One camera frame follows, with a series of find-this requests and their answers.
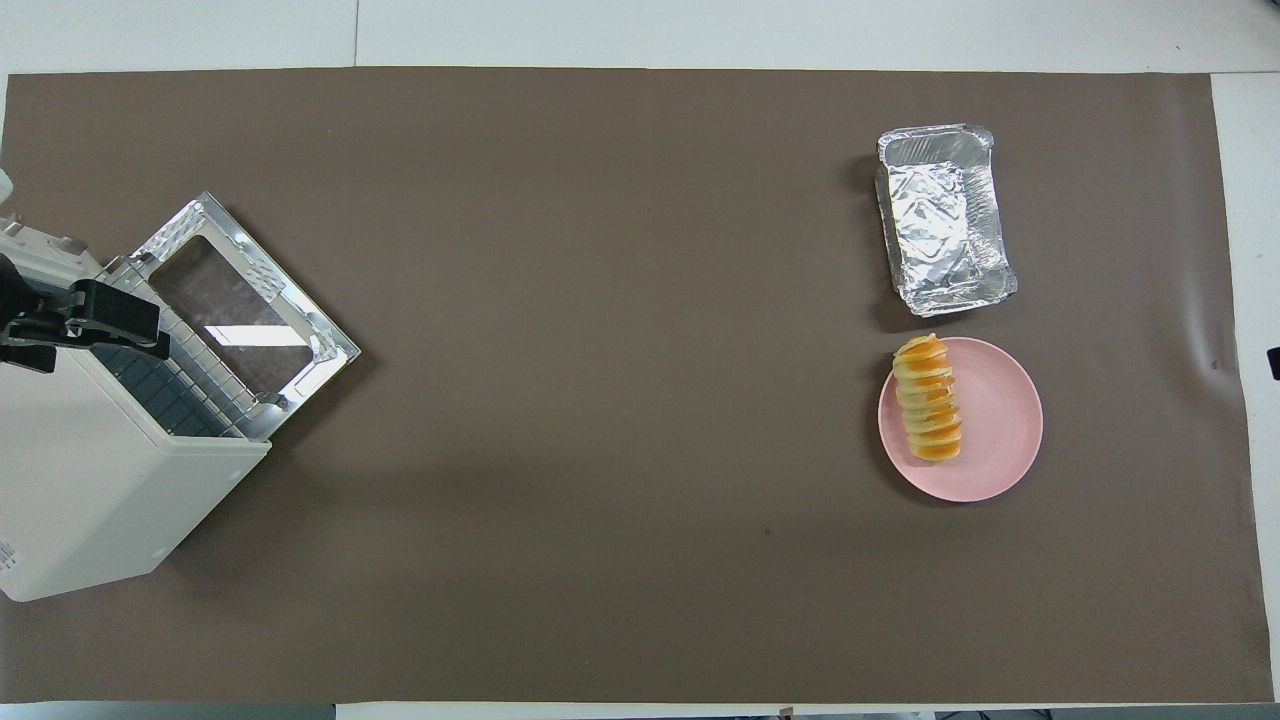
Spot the oven wire rack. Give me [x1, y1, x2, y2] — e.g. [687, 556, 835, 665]
[100, 258, 253, 441]

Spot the glass oven door metal frame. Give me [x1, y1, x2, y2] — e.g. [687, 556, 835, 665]
[128, 192, 362, 435]

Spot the brown table mat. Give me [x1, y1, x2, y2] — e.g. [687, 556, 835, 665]
[0, 67, 1275, 704]

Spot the aluminium foil tray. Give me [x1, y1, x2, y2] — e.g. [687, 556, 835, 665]
[875, 124, 1019, 318]

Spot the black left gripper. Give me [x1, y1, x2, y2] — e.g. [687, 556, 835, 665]
[0, 252, 170, 374]

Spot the white toaster oven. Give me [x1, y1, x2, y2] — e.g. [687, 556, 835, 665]
[0, 213, 272, 603]

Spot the pink round plate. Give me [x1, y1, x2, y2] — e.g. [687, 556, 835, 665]
[878, 337, 1044, 503]

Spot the sliced golden bread loaf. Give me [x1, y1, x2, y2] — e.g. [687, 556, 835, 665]
[892, 333, 965, 463]

